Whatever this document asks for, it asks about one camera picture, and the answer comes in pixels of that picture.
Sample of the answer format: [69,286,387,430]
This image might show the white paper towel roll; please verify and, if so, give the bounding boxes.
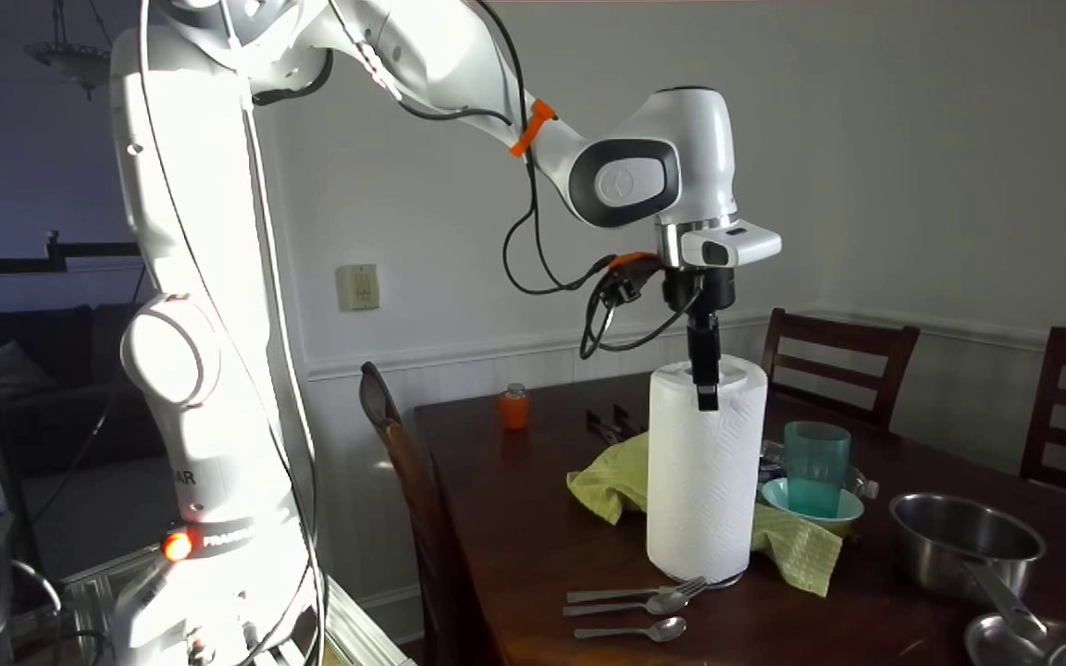
[644,356,765,582]

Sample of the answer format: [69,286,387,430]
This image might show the left dark wooden chair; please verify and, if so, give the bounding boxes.
[763,308,918,424]

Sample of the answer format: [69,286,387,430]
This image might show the orange juice bottle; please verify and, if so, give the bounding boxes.
[500,384,531,431]

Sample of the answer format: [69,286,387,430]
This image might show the silver spoon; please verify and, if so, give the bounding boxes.
[570,615,687,642]

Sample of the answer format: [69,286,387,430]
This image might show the near wooden chair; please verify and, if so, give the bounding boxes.
[359,363,476,666]

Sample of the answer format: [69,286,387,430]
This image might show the teal bowl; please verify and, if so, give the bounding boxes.
[763,476,867,532]

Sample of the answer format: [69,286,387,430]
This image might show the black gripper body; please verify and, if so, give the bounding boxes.
[661,268,737,321]

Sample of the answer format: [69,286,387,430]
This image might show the silver cooking pot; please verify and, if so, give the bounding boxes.
[887,492,1049,642]

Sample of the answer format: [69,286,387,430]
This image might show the teal plastic cup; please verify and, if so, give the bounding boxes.
[782,421,853,487]

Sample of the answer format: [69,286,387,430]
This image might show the yellow-green cloth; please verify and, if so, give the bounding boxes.
[566,431,843,599]

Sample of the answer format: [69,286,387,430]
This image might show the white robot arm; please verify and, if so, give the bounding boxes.
[112,0,782,666]

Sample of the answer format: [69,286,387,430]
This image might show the silver fork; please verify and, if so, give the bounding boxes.
[566,582,707,604]

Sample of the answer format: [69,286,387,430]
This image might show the silver knife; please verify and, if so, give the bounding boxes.
[563,590,687,619]

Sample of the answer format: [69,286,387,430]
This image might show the black tongs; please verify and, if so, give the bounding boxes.
[585,407,638,442]

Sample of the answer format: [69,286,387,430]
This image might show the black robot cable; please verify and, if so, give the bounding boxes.
[500,144,711,363]

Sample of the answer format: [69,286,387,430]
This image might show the wall light switch plate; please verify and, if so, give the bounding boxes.
[337,261,381,309]

